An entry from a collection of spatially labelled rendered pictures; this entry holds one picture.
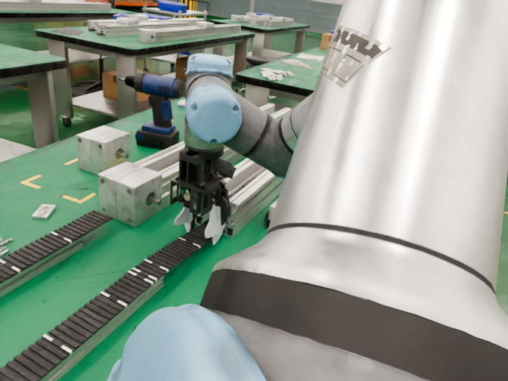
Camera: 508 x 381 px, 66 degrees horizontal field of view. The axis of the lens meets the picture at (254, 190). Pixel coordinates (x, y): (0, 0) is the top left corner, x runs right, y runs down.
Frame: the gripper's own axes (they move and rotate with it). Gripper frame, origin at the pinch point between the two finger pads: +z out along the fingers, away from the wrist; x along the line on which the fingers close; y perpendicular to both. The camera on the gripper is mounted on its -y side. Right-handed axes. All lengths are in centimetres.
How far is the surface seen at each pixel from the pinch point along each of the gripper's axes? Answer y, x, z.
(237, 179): -18.2, -2.4, -4.7
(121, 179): 3.5, -18.6, -7.6
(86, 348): 32.5, 1.9, 0.8
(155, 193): -1.9, -14.1, -3.7
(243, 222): -8.2, 4.9, -0.2
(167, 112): -35, -37, -10
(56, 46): -165, -242, 12
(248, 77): -162, -72, 2
